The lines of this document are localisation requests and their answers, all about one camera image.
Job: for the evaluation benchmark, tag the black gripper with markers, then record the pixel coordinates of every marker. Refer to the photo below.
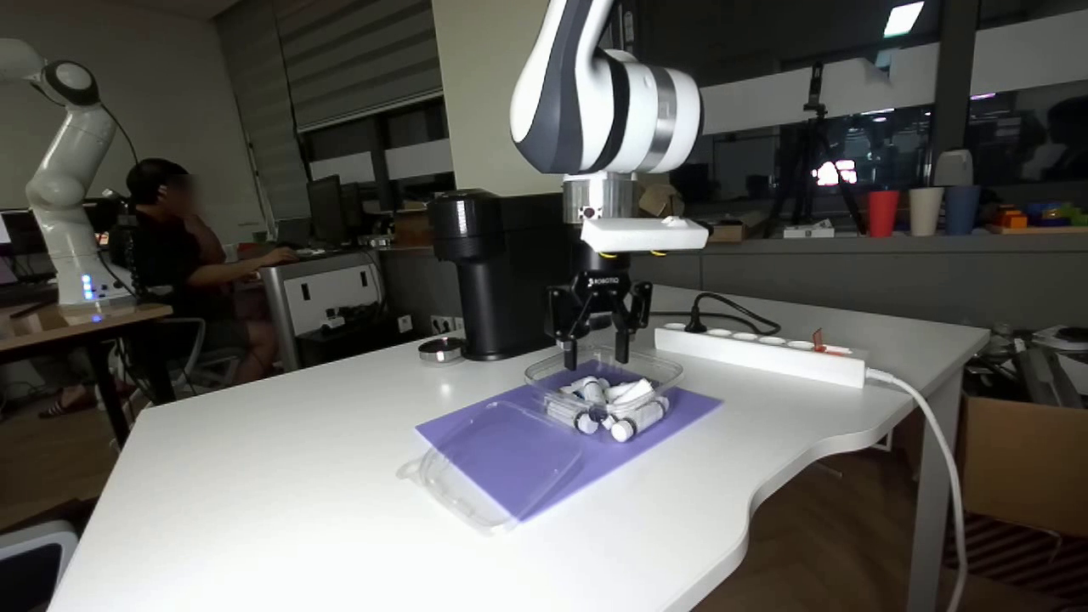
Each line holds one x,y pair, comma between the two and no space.
600,291

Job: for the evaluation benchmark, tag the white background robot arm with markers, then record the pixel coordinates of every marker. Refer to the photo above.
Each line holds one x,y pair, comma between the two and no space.
69,159

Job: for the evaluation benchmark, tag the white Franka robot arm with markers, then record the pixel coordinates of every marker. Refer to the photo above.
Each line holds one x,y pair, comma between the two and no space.
600,108

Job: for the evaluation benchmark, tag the clear plastic clamshell container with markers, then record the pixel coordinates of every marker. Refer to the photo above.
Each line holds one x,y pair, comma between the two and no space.
476,506

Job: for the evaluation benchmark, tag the black coffee machine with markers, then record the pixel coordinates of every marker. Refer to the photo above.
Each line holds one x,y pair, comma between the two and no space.
496,285

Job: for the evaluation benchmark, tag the round metal disc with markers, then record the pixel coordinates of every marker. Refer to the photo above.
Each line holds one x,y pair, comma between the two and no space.
439,352

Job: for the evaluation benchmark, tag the white table power strip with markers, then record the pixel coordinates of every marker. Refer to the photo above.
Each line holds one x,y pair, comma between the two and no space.
758,354

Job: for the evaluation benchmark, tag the red cup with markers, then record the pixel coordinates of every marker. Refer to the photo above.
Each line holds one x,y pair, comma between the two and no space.
881,214

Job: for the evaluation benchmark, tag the white cup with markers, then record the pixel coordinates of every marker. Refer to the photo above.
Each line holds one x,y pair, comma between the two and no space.
927,214

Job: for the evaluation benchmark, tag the grey window blind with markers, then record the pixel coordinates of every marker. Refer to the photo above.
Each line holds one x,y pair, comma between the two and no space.
359,55

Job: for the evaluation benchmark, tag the blue cup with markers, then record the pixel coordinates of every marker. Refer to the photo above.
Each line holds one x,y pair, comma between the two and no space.
963,208

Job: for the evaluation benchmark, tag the black office chair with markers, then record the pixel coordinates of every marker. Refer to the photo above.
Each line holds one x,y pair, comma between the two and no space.
198,352

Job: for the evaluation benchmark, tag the orange toy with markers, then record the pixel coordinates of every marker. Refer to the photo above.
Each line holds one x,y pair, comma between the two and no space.
1006,219

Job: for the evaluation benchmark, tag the seated person dark shirt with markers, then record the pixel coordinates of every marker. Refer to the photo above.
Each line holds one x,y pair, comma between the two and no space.
172,258

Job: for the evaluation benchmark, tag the ceiling light panel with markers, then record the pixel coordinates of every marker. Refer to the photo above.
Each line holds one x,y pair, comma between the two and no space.
903,19

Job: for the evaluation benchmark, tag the brown cardboard box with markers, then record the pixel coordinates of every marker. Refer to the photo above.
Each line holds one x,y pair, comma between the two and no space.
1023,463

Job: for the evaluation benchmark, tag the wooden side desk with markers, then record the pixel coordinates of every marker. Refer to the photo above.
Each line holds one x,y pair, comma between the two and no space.
69,325

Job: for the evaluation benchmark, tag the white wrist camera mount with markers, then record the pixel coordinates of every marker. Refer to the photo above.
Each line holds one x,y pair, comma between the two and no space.
646,234

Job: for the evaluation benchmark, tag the black camera tripod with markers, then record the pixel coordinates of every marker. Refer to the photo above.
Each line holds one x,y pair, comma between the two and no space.
817,149

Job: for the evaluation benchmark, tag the grey chair white frame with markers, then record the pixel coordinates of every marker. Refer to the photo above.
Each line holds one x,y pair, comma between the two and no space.
28,567

